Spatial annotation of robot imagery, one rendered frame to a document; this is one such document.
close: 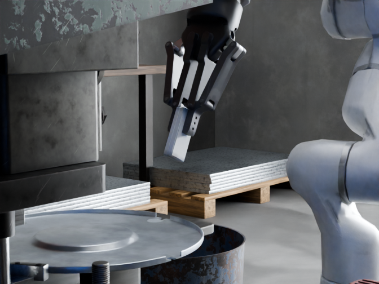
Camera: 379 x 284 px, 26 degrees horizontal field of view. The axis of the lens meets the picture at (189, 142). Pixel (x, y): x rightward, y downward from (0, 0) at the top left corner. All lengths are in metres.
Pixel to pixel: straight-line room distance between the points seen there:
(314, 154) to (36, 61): 0.78
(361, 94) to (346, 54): 4.35
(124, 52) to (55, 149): 0.13
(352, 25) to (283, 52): 4.57
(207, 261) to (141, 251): 1.14
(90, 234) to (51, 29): 0.38
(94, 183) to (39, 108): 0.10
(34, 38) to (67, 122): 0.21
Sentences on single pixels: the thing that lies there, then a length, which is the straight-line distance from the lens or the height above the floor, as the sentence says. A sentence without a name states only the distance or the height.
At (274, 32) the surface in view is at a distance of 6.20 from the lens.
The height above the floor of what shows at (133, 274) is 0.74.
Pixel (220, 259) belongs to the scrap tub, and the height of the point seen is 0.46.
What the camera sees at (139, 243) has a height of 0.78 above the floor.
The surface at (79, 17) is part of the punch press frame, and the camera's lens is 0.72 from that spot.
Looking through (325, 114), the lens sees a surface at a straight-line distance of 5.98.
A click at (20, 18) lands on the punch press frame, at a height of 1.04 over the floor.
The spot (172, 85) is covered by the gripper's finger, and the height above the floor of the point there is 0.96.
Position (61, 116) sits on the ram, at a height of 0.94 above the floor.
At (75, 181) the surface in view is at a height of 0.88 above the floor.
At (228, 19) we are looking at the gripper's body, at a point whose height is 1.05.
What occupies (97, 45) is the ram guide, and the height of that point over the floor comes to 1.02.
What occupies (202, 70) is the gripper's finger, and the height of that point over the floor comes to 0.98.
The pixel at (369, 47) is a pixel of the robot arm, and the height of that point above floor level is 1.00.
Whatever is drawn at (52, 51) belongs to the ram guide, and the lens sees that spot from 0.82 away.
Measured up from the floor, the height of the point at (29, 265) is 0.79.
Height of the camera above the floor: 1.03
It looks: 7 degrees down
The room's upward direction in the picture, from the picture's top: straight up
